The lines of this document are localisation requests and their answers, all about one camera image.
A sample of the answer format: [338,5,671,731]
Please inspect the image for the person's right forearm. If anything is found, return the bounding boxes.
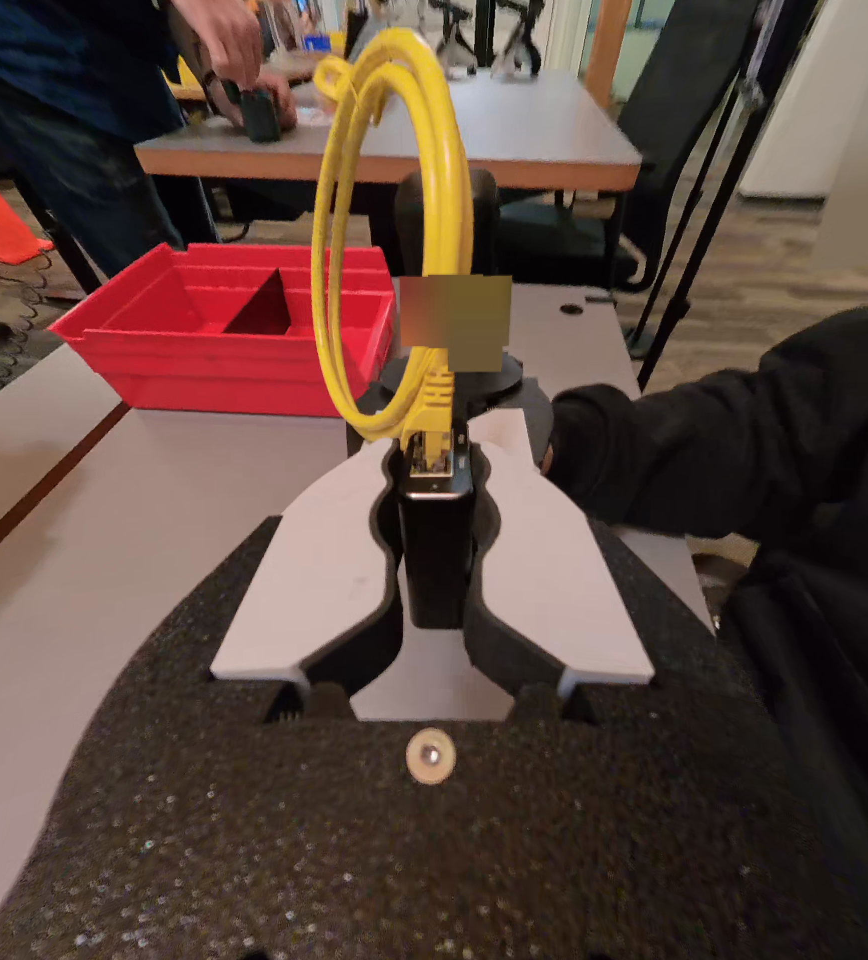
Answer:
[546,281,868,560]

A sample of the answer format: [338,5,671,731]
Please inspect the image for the dark green handheld device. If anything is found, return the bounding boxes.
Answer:
[241,84,283,145]

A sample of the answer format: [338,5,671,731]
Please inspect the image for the red plastic bin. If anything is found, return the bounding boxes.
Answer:
[47,241,397,419]

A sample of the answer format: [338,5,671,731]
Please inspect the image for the grey table with wooden edge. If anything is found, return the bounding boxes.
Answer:
[134,69,643,195]

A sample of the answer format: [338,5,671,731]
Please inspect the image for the yellow ethernet cable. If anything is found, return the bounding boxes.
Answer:
[310,28,476,477]

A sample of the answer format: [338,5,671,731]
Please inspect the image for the black tripod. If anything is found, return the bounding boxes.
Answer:
[625,0,828,393]

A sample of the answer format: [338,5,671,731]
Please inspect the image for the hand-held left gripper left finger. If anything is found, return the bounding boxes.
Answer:
[210,438,405,699]

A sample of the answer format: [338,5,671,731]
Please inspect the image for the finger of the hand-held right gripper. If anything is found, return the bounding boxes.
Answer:
[467,407,540,477]

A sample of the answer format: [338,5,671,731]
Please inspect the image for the black ethernet port adapter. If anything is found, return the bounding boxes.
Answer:
[396,431,477,631]

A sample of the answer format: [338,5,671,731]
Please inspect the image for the person's black clothed body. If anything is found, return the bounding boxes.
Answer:
[715,525,868,960]

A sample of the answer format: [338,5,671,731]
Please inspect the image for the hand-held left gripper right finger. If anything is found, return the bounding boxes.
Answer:
[464,442,657,702]

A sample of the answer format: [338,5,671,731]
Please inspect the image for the black office chair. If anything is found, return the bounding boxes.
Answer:
[617,0,768,294]

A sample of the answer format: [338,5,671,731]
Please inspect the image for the wooden post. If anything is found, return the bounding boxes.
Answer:
[586,0,633,106]

